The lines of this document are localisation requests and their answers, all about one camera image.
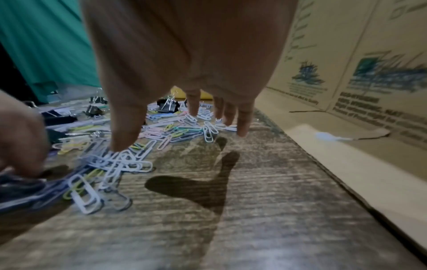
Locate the person's right hand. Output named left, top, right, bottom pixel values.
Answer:
left=80, top=0, right=300, bottom=153

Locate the group of black binder clips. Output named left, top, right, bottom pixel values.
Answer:
left=23, top=88, right=182, bottom=148

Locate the bunch of coloured paper clips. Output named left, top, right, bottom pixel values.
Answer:
left=0, top=165, right=71, bottom=214

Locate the wooden table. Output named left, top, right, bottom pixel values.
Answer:
left=0, top=98, right=427, bottom=270

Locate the yellow divided sorting bin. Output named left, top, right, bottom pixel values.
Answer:
left=172, top=85, right=214, bottom=101

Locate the person's left hand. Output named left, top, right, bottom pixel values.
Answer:
left=0, top=89, right=50, bottom=178

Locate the teal curtain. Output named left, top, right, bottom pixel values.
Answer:
left=0, top=0, right=101, bottom=104

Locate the brown cardboard box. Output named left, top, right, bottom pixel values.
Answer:
left=254, top=0, right=427, bottom=254

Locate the pile of coloured paper clips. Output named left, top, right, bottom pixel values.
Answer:
left=43, top=101, right=240, bottom=216

